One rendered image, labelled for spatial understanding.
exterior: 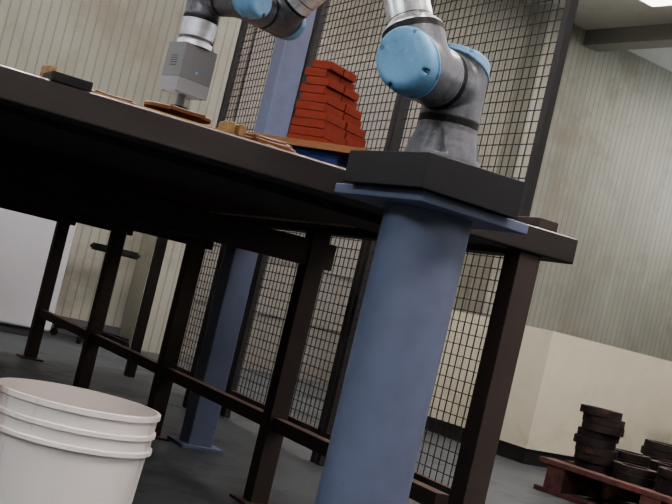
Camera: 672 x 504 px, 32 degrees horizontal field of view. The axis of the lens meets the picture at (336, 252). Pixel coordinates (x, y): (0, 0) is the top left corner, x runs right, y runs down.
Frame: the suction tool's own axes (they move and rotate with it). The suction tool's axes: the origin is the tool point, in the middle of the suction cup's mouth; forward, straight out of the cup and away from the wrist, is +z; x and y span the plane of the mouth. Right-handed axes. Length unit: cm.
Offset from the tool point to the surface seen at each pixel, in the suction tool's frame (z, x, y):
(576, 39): -272, -465, -758
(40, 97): 7.0, 12.4, 38.6
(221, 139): 4.9, 22.8, 4.7
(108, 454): 65, 38, 24
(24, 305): 76, -462, -248
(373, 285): 26, 52, -15
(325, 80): -30, -42, -76
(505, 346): 31, 44, -70
